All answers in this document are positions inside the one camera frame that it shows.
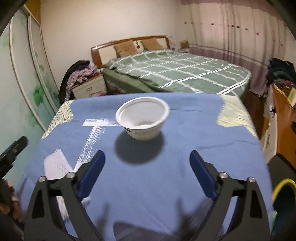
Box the yellow rimmed trash bin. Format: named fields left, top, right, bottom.
left=271, top=178, right=295, bottom=237

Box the pile of clothes on cabinet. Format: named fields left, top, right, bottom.
left=58, top=60, right=102, bottom=104

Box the sliding wardrobe door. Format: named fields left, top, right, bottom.
left=1, top=6, right=60, bottom=184

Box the dark clothes pile on desk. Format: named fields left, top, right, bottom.
left=266, top=58, right=296, bottom=87

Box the white bedside cabinet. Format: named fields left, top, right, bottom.
left=71, top=74, right=107, bottom=99

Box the pink and white curtain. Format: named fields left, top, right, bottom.
left=180, top=1, right=295, bottom=95

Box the blue patterned tablecloth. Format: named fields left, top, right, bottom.
left=17, top=93, right=273, bottom=240

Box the brown pillow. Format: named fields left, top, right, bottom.
left=141, top=38, right=164, bottom=51
left=113, top=41, right=138, bottom=57

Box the wooden desk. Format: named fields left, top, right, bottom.
left=261, top=84, right=295, bottom=167

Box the person hand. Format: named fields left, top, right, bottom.
left=1, top=179, right=24, bottom=222

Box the left brown pillow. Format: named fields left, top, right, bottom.
left=113, top=41, right=138, bottom=57

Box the green checked duvet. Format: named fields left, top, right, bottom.
left=104, top=49, right=251, bottom=97

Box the right brown pillow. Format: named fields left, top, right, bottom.
left=141, top=38, right=164, bottom=51

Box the wooden bed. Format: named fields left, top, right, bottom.
left=91, top=35, right=251, bottom=97

